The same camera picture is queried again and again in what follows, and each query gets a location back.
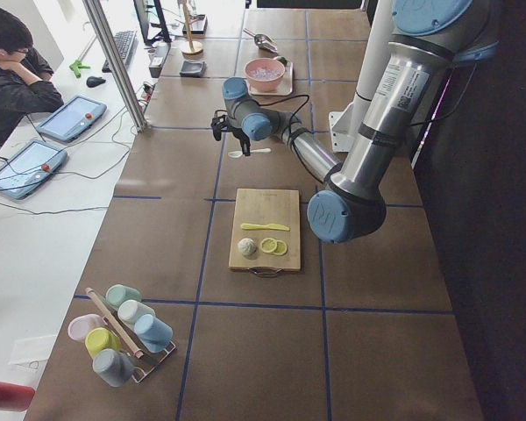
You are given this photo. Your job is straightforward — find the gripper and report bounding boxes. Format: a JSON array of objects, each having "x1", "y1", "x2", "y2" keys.
[{"x1": 210, "y1": 110, "x2": 251, "y2": 156}]

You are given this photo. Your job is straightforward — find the white plastic spoon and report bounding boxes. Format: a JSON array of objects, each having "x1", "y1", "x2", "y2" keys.
[{"x1": 228, "y1": 147, "x2": 272, "y2": 159}]

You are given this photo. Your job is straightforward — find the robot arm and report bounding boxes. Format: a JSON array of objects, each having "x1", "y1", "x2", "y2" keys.
[{"x1": 211, "y1": 1, "x2": 501, "y2": 244}]

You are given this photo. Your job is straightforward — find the pink bowl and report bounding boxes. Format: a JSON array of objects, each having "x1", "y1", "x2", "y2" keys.
[{"x1": 245, "y1": 58, "x2": 286, "y2": 92}]

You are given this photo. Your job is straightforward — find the clear ice cubes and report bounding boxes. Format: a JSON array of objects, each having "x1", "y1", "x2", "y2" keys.
[{"x1": 245, "y1": 61, "x2": 284, "y2": 82}]

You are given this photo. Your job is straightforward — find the metal ice scoop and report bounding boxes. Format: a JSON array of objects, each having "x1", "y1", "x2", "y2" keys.
[{"x1": 243, "y1": 28, "x2": 278, "y2": 54}]

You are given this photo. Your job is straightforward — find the beige tray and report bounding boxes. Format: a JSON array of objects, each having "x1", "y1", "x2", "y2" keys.
[{"x1": 247, "y1": 63, "x2": 293, "y2": 96}]

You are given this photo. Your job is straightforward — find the bamboo cutting board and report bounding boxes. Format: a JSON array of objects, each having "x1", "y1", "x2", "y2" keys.
[{"x1": 228, "y1": 189, "x2": 302, "y2": 271}]

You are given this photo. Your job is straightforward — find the grey folded cloth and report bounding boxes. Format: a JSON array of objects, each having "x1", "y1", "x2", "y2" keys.
[{"x1": 180, "y1": 60, "x2": 206, "y2": 78}]

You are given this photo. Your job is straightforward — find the yellow plastic knife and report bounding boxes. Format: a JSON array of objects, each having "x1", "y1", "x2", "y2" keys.
[{"x1": 240, "y1": 223, "x2": 290, "y2": 232}]

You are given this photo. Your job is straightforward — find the wooden mug tree stand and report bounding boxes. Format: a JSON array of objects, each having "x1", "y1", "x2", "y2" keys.
[{"x1": 180, "y1": 0, "x2": 203, "y2": 56}]

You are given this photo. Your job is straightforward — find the white steamed bun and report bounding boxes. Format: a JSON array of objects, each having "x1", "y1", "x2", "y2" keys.
[{"x1": 237, "y1": 238, "x2": 258, "y2": 257}]

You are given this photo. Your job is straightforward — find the upper lemon slice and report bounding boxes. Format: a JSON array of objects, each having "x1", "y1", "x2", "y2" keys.
[{"x1": 259, "y1": 237, "x2": 278, "y2": 253}]

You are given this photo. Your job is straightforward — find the lemon slice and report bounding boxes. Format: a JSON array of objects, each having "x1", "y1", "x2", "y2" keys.
[
  {"x1": 272, "y1": 239, "x2": 288, "y2": 256},
  {"x1": 259, "y1": 237, "x2": 278, "y2": 253}
]

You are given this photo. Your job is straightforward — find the lower lemon slice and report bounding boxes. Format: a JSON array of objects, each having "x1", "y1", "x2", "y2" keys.
[{"x1": 272, "y1": 239, "x2": 288, "y2": 256}]

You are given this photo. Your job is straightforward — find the black keyboard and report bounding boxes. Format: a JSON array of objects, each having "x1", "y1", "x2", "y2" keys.
[{"x1": 113, "y1": 30, "x2": 137, "y2": 68}]

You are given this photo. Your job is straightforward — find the black computer mouse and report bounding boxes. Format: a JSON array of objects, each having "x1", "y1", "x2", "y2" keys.
[{"x1": 86, "y1": 76, "x2": 106, "y2": 88}]

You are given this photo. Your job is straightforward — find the far teach pendant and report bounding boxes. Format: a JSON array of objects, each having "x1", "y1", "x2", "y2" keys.
[{"x1": 36, "y1": 95, "x2": 107, "y2": 143}]

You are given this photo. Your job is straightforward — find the teach pendant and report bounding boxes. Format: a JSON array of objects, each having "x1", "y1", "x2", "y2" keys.
[
  {"x1": 36, "y1": 95, "x2": 107, "y2": 143},
  {"x1": 0, "y1": 139, "x2": 68, "y2": 200}
]

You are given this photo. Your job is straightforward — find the green cup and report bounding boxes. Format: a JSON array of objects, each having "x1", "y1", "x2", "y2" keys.
[{"x1": 105, "y1": 284, "x2": 143, "y2": 310}]

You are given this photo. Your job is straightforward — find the white cup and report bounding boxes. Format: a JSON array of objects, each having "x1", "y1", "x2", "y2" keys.
[{"x1": 117, "y1": 299, "x2": 155, "y2": 330}]

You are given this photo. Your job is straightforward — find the blue cup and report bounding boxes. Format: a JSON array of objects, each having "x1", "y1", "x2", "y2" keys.
[{"x1": 133, "y1": 314, "x2": 174, "y2": 353}]

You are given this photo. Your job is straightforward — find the near teach pendant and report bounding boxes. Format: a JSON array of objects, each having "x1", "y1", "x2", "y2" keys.
[{"x1": 0, "y1": 139, "x2": 68, "y2": 200}]

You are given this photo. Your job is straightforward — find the seated person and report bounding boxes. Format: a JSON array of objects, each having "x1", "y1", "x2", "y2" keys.
[{"x1": 0, "y1": 8, "x2": 64, "y2": 149}]

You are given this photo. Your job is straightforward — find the yellow cup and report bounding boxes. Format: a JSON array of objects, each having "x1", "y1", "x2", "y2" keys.
[{"x1": 84, "y1": 327, "x2": 122, "y2": 359}]

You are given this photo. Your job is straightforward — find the pink cup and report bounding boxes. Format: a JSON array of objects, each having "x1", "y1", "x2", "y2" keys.
[{"x1": 67, "y1": 313, "x2": 105, "y2": 342}]

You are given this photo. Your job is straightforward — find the grey cup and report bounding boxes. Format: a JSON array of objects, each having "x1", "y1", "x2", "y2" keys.
[{"x1": 92, "y1": 348, "x2": 134, "y2": 387}]

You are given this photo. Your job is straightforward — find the red bottle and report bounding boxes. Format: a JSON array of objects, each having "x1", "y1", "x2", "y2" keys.
[{"x1": 0, "y1": 382, "x2": 35, "y2": 412}]

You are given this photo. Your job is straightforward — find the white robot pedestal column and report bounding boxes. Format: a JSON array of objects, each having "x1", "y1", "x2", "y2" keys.
[{"x1": 353, "y1": 0, "x2": 400, "y2": 104}]

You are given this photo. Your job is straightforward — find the aluminium frame post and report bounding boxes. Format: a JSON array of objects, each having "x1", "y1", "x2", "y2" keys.
[{"x1": 82, "y1": 0, "x2": 148, "y2": 132}]

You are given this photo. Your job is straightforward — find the wire cup rack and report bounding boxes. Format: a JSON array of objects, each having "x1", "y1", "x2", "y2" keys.
[{"x1": 85, "y1": 288, "x2": 177, "y2": 383}]

